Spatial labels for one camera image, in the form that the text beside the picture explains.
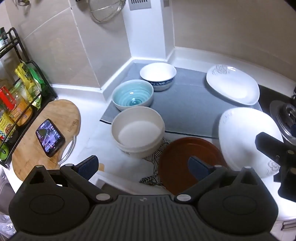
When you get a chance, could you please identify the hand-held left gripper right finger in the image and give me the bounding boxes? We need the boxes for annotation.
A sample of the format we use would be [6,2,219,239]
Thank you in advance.
[173,156,266,205]

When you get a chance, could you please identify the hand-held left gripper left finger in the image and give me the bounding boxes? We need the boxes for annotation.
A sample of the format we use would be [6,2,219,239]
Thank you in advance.
[22,155,118,205]

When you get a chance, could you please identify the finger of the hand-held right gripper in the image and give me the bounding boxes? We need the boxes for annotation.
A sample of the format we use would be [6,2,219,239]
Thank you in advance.
[274,166,296,200]
[255,132,296,168]

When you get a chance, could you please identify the brown round plate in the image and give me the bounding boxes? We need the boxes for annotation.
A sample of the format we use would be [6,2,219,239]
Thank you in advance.
[158,137,228,195]

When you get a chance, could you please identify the large white plate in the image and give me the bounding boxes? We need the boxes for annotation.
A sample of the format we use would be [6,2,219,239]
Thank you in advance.
[218,107,284,179]

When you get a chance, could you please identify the large cream bowl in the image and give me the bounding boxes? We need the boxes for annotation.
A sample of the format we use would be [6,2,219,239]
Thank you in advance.
[111,107,165,159]

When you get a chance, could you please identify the white plate with embossed flower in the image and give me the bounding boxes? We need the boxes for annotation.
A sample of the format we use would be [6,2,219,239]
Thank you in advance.
[206,64,260,106]

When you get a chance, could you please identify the teal glazed bowl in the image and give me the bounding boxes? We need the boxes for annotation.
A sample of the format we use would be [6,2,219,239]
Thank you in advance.
[112,79,154,112]

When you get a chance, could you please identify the white bowl with blue pattern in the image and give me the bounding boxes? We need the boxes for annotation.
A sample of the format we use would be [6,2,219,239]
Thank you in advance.
[139,62,177,91]

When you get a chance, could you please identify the gas stove burner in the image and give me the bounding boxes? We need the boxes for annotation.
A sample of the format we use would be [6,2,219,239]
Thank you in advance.
[269,100,296,145]

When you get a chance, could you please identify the black and white striped cloth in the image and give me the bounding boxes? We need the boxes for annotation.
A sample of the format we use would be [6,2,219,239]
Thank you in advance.
[139,138,171,186]

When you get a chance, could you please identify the black smartphone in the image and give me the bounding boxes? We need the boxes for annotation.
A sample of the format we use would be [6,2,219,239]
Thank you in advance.
[35,119,66,157]

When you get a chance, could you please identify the black glass cooktop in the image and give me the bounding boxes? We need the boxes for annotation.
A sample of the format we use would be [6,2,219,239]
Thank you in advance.
[258,85,296,139]

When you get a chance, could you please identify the wooden cutting board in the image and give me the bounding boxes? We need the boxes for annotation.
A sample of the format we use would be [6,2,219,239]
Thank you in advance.
[11,99,81,181]

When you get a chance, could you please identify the grey dish mat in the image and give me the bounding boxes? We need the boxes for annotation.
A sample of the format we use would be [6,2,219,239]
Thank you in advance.
[99,62,263,139]

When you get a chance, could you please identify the yellow jar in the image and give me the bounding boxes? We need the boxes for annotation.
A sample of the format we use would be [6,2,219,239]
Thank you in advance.
[9,83,33,126]

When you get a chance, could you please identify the yellow box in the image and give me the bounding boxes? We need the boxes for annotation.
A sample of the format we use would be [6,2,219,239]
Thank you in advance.
[0,113,15,140]

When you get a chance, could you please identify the green packet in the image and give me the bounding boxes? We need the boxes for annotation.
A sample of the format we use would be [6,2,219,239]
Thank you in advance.
[25,62,48,109]

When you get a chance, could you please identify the jar with red lid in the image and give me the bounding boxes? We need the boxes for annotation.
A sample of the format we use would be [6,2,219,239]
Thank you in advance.
[0,86,17,112]

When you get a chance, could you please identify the yellow packet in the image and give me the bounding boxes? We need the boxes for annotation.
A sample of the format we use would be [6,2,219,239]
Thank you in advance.
[15,63,35,102]

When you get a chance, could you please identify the metal mesh strainer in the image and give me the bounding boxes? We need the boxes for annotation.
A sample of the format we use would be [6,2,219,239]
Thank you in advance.
[89,0,127,24]

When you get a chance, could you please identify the black wire rack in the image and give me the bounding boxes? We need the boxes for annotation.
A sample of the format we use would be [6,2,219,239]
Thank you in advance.
[0,27,58,171]

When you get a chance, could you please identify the metal wall vent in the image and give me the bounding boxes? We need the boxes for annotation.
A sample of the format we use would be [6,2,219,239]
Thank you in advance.
[129,0,152,11]

